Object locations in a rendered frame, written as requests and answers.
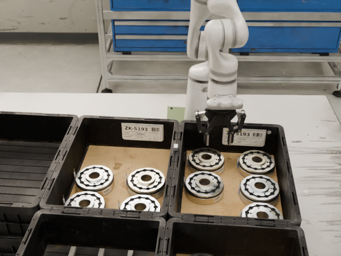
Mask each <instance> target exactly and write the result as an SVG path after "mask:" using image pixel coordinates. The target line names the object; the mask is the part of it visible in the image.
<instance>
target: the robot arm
mask: <svg viewBox="0 0 341 256"><path fill-rule="evenodd" d="M212 14H216V15H220V16H224V17H226V18H227V19H215V20H211V21H209V22H208V23H207V24H206V26H205V28H204V31H199V29H200V27H201V26H202V24H203V23H204V22H205V21H206V20H207V19H208V18H209V17H210V16H211V15H212ZM248 37H249V30H248V26H247V24H246V21H245V19H244V17H243V15H242V13H241V11H240V9H239V7H238V5H237V2H236V0H191V11H190V23H189V31H188V38H187V49H186V51H187V55H188V57H189V58H192V59H200V60H207V61H205V62H203V63H199V64H196V65H193V66H192V67H191V68H190V69H189V74H188V84H187V95H186V106H185V116H184V120H196V123H197V129H198V132H199V133H204V143H205V144H206V145H207V146H209V140H210V134H209V133H210V131H211V130H212V129H213V127H214V126H215V125H227V127H228V129H229V131H228V139H227V142H228V145H231V143H233V139H234V134H235V133H237V132H238V133H240V132H241V131H242V128H243V125H244V122H245V119H246V113H245V111H244V110H241V111H236V110H237V109H242V108H243V103H244V102H243V100H242V99H239V98H236V91H237V81H236V79H237V69H238V60H237V58H236V57H235V56H234V55H231V54H228V53H222V52H220V49H228V48H240V47H243V46H244V45H245V44H246V43H247V40H248ZM236 115H237V118H238V120H237V123H236V126H234V127H233V125H232V123H231V120H232V119H233V118H234V117H235V116H236ZM201 120H202V121H207V123H206V125H205V127H203V126H202V125H201Z"/></svg>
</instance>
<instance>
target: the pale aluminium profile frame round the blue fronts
mask: <svg viewBox="0 0 341 256"><path fill-rule="evenodd" d="M95 6H96V16H97V28H98V39H99V49H100V61H101V72H102V78H103V88H105V89H103V90H102V91H101V93H112V90H111V89H108V88H109V86H110V85H109V81H133V82H188V75H178V74H114V73H112V72H111V69H112V65H113V61H114V60H192V61H207V60H200V59H192V58H189V57H188V55H187V53H132V52H131V51H123V52H122V51H114V49H113V42H112V39H113V36H112V22H111V24H110V27H109V30H108V33H107V34H105V24H104V19H177V20H190V11H103V0H95ZM241 13H242V15H243V17H244V19H245V20H319V21H341V12H254V11H241ZM215 19H227V18H226V17H224V16H220V15H216V14H212V15H211V16H210V17H209V18H208V19H207V20H215ZM111 44H112V45H111ZM110 46H111V48H110ZM109 49H110V51H109ZM228 51H229V48H228V49H220V52H222V53H228ZM338 53H339V54H331V53H311V54H263V53H248V52H240V53H228V54H231V55H234V56H235V57H236V58H237V60H238V61H322V62H327V63H328V64H329V66H330V68H331V69H332V71H333V73H334V75H335V76H301V75H237V79H236V81H237V82H252V83H337V86H336V88H337V89H338V91H334V92H333V95H334V96H336V97H341V68H339V66H338V64H337V63H336V62H341V39H340V44H339V48H338Z"/></svg>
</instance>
